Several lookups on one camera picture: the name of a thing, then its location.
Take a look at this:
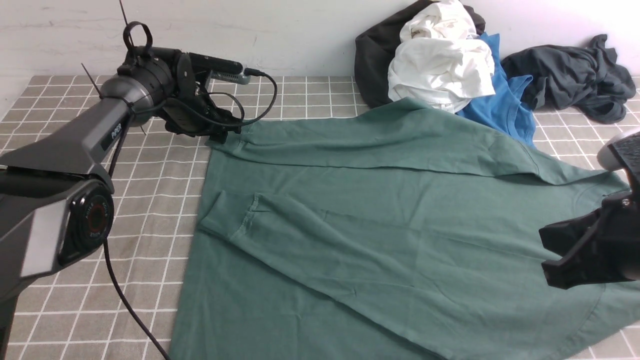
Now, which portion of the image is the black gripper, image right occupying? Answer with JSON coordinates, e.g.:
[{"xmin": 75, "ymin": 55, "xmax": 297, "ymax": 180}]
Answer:
[{"xmin": 539, "ymin": 191, "xmax": 640, "ymax": 290}]

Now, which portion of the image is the white crumpled shirt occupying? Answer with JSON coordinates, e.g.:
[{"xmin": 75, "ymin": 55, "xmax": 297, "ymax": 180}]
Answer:
[{"xmin": 387, "ymin": 0, "xmax": 496, "ymax": 113}]

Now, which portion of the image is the black wrist camera, image left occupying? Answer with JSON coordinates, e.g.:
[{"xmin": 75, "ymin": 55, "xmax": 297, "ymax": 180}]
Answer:
[{"xmin": 189, "ymin": 52, "xmax": 251, "ymax": 85}]

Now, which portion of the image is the dark grey crumpled garment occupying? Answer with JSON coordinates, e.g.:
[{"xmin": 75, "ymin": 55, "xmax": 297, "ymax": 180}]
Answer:
[{"xmin": 501, "ymin": 34, "xmax": 637, "ymax": 125}]

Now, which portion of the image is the green long-sleeved shirt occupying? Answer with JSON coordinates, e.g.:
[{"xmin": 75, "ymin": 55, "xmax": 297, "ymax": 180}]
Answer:
[{"xmin": 170, "ymin": 100, "xmax": 639, "ymax": 360}]

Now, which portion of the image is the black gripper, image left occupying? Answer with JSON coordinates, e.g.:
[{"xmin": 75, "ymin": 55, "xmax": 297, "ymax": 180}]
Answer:
[{"xmin": 159, "ymin": 52, "xmax": 242, "ymax": 144}]

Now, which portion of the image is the blue t-shirt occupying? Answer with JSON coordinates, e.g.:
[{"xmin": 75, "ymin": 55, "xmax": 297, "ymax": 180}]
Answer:
[{"xmin": 456, "ymin": 33, "xmax": 537, "ymax": 148}]

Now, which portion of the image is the black cable, image left arm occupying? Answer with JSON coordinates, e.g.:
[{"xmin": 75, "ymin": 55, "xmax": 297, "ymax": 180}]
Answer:
[{"xmin": 102, "ymin": 70, "xmax": 278, "ymax": 360}]

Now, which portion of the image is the black garment behind white shirt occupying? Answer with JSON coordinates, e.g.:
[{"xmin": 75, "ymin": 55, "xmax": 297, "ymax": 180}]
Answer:
[{"xmin": 354, "ymin": 0, "xmax": 485, "ymax": 109}]

